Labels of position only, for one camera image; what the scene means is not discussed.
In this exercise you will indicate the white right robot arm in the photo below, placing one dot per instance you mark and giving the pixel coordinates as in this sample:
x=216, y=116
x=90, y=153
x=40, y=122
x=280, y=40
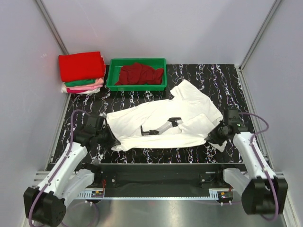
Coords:
x=262, y=191

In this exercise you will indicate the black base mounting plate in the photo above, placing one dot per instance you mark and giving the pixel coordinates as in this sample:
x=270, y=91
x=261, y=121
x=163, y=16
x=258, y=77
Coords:
x=166, y=177

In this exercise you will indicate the dark red crumpled t-shirt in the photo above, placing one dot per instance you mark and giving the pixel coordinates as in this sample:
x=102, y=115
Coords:
x=139, y=74

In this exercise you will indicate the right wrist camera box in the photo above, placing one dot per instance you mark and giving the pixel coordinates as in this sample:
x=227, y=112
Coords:
x=232, y=120

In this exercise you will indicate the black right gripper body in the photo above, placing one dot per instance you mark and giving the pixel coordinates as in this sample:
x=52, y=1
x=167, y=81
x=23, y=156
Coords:
x=221, y=126

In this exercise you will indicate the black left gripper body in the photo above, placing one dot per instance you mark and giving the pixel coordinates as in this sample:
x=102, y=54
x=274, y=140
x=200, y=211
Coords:
x=103, y=137

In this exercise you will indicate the red folded t-shirt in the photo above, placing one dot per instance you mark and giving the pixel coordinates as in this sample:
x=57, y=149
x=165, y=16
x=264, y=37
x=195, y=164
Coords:
x=81, y=66

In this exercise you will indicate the white printed t-shirt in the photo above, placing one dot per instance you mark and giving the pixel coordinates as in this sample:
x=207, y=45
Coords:
x=181, y=122

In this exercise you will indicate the green plastic bin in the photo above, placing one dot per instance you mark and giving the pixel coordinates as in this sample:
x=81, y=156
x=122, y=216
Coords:
x=117, y=63

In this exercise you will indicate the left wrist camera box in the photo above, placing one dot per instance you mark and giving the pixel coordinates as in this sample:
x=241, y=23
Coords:
x=94, y=123

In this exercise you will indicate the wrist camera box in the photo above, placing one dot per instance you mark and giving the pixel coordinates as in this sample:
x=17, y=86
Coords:
x=94, y=123
x=232, y=120

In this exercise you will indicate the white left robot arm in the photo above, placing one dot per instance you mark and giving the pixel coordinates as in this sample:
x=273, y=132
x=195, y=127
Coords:
x=47, y=203

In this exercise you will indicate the green folded t-shirt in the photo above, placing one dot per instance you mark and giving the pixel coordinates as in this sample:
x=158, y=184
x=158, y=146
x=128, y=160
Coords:
x=80, y=83

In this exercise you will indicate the white slotted cable duct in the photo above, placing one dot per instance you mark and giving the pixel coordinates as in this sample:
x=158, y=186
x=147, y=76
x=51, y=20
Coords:
x=95, y=195

